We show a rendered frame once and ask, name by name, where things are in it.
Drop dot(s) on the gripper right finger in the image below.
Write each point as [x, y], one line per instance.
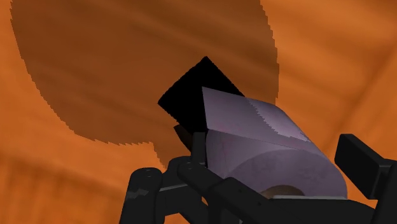
[363, 164]

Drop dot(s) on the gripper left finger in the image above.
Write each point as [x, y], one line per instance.
[198, 180]

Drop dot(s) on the pale lilac toilet paper roll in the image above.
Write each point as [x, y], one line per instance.
[263, 155]

